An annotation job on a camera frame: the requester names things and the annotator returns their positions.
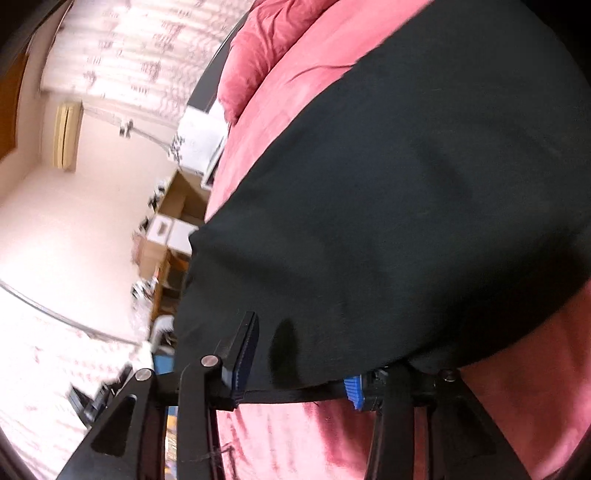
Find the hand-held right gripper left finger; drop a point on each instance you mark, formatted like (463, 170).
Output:
(242, 355)

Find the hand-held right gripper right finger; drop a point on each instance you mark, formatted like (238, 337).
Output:
(353, 392)

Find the black pants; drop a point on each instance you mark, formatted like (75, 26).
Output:
(392, 207)

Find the blue floor mat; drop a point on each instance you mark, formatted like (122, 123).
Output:
(164, 364)

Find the pink bed cover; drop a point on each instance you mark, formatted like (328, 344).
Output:
(286, 438)

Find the white bin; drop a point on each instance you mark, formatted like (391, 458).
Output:
(162, 327)

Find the white drawer unit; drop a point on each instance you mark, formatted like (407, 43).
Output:
(182, 237)

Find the brown cardboard box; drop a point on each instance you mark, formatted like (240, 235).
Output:
(152, 258)

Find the wooden desk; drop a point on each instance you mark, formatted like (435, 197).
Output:
(184, 194)

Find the white checkered box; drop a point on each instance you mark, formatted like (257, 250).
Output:
(198, 138)

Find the cream air conditioner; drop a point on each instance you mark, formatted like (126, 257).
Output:
(67, 138)

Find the dark headboard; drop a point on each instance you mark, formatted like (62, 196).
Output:
(207, 78)

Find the pink duvet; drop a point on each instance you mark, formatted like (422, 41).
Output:
(249, 69)

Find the wooden door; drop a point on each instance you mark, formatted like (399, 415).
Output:
(14, 106)

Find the white patterned curtain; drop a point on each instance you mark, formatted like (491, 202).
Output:
(138, 46)

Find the wall power strip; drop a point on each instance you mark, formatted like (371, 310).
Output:
(125, 128)

